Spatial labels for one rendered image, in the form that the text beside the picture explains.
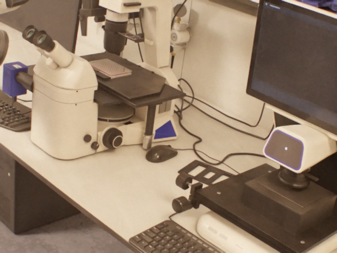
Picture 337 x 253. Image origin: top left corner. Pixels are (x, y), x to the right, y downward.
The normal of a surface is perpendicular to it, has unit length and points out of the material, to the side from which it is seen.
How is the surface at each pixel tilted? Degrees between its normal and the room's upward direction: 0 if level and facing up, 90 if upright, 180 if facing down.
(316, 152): 82
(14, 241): 0
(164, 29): 90
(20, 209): 90
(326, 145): 84
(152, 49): 100
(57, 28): 86
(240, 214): 0
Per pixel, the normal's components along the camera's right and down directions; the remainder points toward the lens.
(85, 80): 0.68, 0.31
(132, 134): 0.41, 0.41
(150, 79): 0.12, -0.91
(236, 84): -0.72, 0.19
